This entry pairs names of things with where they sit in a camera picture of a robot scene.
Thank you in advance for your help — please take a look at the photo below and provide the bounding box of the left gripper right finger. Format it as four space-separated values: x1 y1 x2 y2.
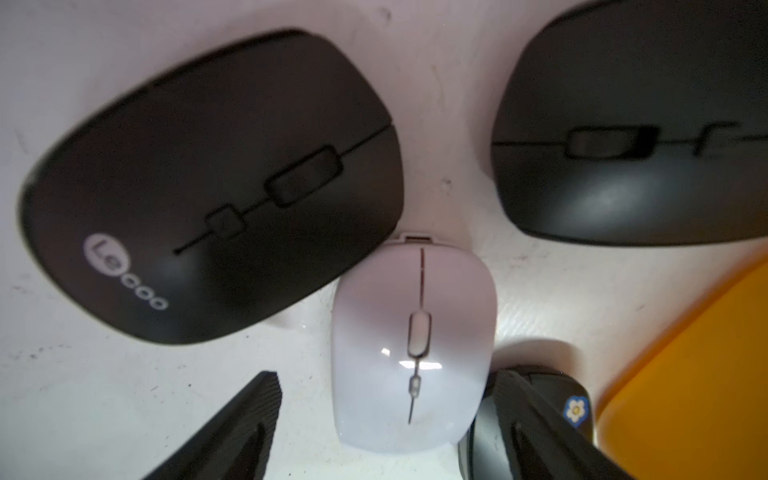
492 368 631 479

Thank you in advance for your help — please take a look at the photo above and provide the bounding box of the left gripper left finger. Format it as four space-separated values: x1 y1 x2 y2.
147 371 282 479

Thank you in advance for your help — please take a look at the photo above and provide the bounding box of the black flower sticker mouse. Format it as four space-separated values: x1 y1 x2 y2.
458 365 594 479

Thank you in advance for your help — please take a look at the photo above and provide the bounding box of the white mouse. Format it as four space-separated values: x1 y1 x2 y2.
331 233 498 454

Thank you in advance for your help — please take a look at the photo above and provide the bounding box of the yellow storage box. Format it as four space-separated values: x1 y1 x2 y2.
597 261 767 479

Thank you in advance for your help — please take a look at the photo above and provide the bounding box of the black Lecoo mouse front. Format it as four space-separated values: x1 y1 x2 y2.
18 29 404 345

